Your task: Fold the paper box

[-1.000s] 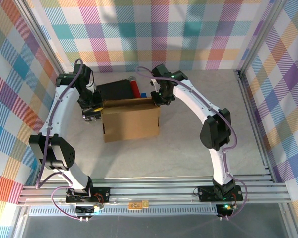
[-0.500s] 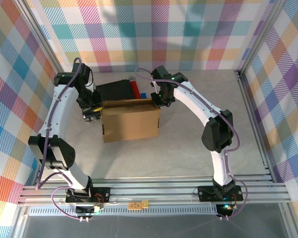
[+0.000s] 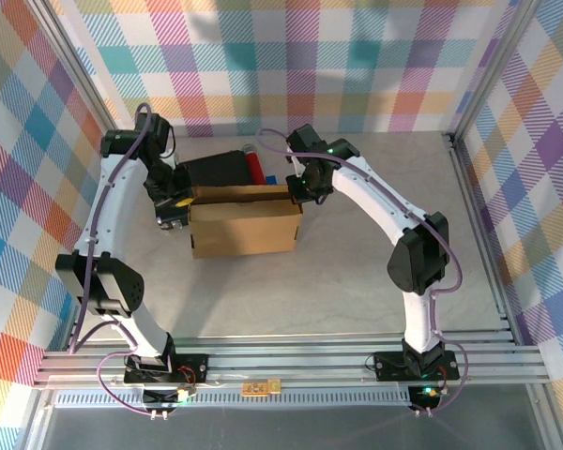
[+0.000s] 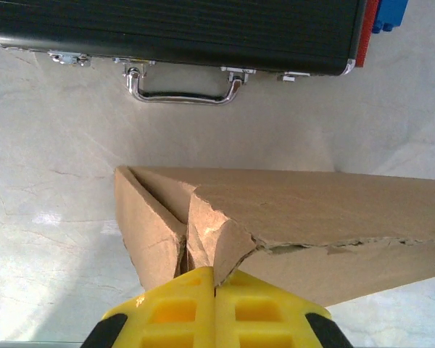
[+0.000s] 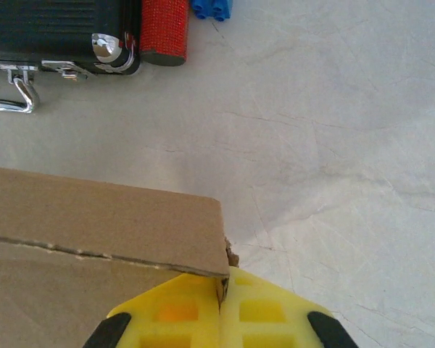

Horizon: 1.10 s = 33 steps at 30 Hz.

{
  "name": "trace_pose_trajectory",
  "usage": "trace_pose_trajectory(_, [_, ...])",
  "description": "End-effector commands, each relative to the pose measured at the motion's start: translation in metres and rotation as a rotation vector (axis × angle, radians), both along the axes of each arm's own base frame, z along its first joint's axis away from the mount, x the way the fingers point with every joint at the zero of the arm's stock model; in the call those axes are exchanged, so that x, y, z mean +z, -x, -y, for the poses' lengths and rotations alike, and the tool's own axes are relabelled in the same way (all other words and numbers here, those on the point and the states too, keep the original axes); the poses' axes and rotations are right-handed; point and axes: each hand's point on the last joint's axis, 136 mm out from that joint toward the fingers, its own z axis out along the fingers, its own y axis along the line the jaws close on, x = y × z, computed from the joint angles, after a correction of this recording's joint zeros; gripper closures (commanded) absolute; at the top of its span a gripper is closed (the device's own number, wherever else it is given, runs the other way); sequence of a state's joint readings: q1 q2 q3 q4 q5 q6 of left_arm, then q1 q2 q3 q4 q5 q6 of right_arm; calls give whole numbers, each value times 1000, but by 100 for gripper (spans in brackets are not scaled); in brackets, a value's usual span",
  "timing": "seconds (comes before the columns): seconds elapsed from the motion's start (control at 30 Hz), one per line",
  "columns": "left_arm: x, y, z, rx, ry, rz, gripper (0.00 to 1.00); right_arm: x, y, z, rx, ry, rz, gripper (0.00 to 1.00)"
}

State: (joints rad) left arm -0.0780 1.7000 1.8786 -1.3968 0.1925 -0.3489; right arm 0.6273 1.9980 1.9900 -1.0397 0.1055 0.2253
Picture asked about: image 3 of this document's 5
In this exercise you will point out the black controller board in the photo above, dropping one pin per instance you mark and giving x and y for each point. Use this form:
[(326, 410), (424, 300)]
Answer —
[(164, 398), (424, 396)]

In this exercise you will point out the brown cardboard paper box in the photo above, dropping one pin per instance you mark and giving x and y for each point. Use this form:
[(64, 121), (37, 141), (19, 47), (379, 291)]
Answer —
[(244, 225)]

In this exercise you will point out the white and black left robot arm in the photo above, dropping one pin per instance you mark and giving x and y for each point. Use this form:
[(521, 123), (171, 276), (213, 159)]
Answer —
[(117, 197)]

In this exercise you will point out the black flat case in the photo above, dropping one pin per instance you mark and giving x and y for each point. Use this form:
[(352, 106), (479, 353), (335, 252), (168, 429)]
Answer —
[(220, 169)]

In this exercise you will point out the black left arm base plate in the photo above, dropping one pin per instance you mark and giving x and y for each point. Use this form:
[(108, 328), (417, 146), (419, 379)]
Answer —
[(190, 368)]

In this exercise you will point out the aluminium frame post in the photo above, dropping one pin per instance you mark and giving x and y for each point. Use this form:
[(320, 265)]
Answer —
[(75, 70), (492, 70)]

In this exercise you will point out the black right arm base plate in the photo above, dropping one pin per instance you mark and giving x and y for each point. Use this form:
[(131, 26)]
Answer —
[(389, 365)]

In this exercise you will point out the aluminium frame rail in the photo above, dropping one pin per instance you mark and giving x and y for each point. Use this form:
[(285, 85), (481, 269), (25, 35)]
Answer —
[(291, 358)]

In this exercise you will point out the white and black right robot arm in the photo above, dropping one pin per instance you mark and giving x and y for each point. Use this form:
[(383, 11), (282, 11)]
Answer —
[(370, 187)]

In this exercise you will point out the red cylinder with grey cap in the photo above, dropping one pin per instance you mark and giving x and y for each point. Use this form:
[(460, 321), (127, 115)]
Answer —
[(254, 169)]

